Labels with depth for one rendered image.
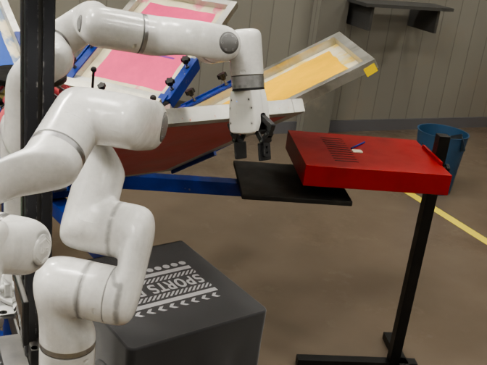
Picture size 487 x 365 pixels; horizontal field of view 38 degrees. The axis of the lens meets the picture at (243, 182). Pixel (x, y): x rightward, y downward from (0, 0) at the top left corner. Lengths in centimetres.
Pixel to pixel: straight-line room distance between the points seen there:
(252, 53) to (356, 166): 136
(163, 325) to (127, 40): 81
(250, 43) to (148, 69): 202
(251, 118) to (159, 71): 200
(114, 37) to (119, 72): 212
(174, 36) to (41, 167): 58
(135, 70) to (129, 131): 254
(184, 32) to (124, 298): 61
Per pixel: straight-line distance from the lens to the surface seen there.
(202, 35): 150
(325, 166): 282
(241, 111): 160
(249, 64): 159
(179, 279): 217
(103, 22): 149
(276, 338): 369
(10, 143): 154
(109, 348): 197
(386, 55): 742
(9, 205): 158
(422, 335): 399
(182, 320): 198
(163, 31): 151
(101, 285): 115
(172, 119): 168
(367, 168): 288
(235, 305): 207
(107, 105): 107
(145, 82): 351
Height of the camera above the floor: 202
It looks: 21 degrees down
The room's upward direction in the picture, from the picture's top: 7 degrees clockwise
